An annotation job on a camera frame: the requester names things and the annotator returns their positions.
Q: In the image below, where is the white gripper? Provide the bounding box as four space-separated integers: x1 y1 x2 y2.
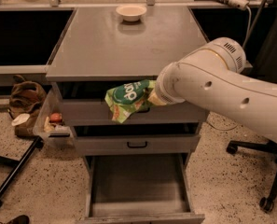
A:
147 63 185 105

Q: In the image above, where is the green rice chip bag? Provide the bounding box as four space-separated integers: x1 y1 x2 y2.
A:
104 79 156 123

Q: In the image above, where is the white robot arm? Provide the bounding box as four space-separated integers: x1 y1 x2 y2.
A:
149 37 277 143

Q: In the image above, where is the middle grey drawer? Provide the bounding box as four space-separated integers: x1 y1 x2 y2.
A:
75 123 200 156

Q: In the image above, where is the grey drawer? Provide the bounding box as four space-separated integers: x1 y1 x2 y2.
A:
52 80 208 126
75 123 200 156
76 154 204 224

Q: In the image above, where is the top grey drawer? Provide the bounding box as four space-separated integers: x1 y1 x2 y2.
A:
52 80 208 126

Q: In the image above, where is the grey drawer cabinet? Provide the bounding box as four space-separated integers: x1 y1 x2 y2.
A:
45 5 225 224

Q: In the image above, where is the bottom grey drawer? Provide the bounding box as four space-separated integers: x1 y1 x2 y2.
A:
76 154 204 224

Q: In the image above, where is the white ceramic bowl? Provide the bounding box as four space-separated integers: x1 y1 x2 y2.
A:
116 5 146 22

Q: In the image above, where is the clear plastic storage bin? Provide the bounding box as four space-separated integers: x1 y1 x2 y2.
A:
33 90 74 147

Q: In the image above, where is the black office chair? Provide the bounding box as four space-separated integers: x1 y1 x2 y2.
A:
226 138 277 213

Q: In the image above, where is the black shoe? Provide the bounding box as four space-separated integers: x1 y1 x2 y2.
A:
0 215 30 224

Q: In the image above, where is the black metal stand leg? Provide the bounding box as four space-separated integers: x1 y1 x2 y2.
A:
0 136 44 207

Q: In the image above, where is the white cable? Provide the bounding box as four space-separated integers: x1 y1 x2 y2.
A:
206 6 253 133

